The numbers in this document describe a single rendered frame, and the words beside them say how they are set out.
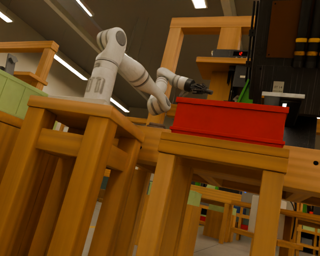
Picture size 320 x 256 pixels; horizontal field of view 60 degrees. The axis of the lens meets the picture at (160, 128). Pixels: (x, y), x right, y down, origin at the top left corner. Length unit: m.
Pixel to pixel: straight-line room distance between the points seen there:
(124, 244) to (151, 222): 1.09
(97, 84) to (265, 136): 0.61
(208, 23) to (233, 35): 0.22
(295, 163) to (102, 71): 0.77
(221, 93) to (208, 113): 1.04
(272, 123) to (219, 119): 0.14
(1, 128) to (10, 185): 0.28
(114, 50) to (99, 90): 0.18
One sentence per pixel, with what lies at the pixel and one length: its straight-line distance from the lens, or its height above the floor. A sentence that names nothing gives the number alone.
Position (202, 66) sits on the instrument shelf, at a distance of 1.89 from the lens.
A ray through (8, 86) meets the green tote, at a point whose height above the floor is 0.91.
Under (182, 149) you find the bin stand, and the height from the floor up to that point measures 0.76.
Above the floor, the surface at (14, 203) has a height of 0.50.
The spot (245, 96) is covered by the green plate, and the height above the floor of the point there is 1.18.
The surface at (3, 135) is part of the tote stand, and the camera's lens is 1.21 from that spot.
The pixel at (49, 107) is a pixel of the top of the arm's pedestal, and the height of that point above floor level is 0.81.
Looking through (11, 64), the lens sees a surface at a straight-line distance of 1.68.
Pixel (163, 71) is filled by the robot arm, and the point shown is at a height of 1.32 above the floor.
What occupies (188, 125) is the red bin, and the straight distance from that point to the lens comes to 0.81.
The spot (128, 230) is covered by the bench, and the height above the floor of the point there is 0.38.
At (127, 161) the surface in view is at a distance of 1.05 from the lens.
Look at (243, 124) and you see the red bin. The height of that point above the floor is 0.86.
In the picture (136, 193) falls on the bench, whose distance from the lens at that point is 1.83.
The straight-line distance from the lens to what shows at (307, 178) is 1.09.
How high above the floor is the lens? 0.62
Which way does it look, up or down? 14 degrees up
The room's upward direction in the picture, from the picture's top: 13 degrees clockwise
